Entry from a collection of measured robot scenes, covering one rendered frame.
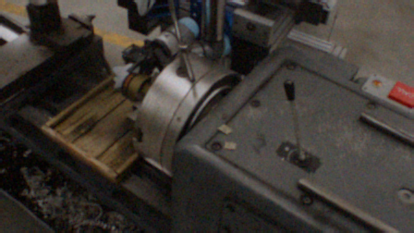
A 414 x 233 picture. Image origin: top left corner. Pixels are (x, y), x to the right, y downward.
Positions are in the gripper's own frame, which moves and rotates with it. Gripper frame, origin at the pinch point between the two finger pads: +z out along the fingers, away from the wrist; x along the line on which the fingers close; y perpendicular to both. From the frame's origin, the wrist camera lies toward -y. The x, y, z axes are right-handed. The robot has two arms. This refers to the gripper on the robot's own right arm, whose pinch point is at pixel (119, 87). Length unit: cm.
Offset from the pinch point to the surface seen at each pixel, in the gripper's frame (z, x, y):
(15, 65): 5.3, -10.8, 40.6
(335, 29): -221, -108, 7
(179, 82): 1.3, 15.3, -21.5
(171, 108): 6.8, 12.4, -23.5
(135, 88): -0.2, 3.0, -5.6
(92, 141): 8.3, -19.3, 5.0
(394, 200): 3, 18, -74
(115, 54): -100, -108, 107
